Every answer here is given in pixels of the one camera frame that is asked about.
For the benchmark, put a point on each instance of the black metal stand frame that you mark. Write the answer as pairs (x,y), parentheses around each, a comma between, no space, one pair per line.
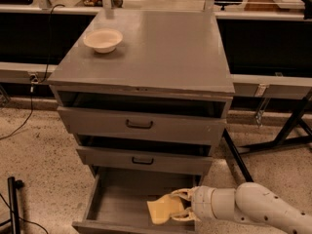
(281,140)

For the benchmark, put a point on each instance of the grey drawer cabinet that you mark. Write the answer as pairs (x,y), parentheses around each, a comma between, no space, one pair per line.
(167,63)

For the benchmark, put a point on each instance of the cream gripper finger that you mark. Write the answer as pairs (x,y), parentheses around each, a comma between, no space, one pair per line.
(185,215)
(183,193)

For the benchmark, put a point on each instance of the white paper bowl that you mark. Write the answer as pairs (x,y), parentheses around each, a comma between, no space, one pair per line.
(104,40)

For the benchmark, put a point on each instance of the black middle drawer handle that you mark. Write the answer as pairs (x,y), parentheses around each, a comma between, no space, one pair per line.
(147,162)

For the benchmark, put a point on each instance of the black top drawer handle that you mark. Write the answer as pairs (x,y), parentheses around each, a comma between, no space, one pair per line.
(135,125)

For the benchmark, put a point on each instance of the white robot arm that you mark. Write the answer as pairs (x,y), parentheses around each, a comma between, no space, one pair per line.
(250,203)

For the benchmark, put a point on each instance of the black drawer handle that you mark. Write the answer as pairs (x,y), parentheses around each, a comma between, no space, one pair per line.
(135,125)
(147,162)

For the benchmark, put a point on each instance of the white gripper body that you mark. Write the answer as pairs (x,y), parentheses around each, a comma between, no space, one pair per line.
(202,203)

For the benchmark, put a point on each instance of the grey barrier rail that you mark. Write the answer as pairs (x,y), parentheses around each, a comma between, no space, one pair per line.
(25,73)

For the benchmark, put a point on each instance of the grey bottom drawer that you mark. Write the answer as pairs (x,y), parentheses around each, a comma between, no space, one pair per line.
(118,203)

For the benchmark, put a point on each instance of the grey top drawer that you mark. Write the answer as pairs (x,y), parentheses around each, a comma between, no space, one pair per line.
(166,128)

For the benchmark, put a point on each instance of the grey drawer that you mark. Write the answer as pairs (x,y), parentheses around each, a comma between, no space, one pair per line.
(163,162)
(118,203)
(166,128)

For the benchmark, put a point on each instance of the wooden box background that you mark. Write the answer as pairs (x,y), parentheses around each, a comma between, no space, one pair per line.
(274,5)

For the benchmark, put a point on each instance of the yellow sponge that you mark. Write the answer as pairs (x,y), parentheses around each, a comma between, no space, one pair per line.
(165,208)

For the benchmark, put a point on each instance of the black stand lower left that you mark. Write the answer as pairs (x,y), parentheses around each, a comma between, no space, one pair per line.
(12,217)

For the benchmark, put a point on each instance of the grey middle drawer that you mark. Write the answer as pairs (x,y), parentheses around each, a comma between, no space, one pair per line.
(163,162)

